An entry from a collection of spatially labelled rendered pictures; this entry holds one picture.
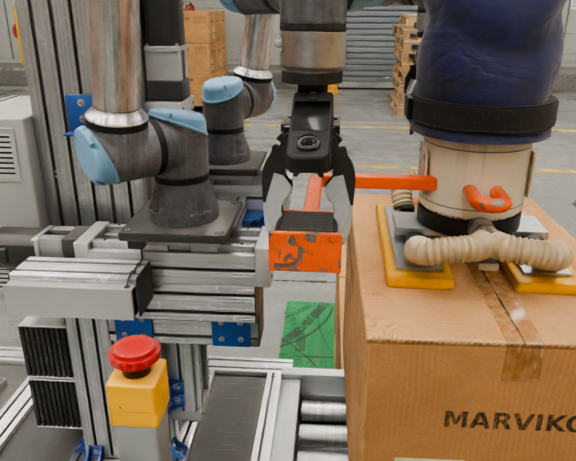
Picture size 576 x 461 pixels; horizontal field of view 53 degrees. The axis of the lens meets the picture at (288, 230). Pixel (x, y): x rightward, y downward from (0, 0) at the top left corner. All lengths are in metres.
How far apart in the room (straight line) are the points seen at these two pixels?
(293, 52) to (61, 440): 1.61
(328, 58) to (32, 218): 1.02
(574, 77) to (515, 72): 10.66
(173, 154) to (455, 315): 0.63
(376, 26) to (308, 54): 10.15
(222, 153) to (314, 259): 1.03
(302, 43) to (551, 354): 0.50
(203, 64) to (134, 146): 7.29
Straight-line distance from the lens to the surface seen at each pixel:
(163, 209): 1.24
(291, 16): 0.67
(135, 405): 0.85
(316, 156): 0.60
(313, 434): 1.43
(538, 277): 0.95
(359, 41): 10.81
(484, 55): 0.90
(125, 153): 1.13
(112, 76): 1.10
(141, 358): 0.81
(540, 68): 0.93
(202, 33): 8.37
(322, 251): 0.68
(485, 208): 0.88
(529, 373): 0.84
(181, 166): 1.21
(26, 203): 1.52
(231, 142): 1.69
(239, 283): 1.26
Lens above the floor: 1.47
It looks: 21 degrees down
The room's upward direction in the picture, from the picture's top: straight up
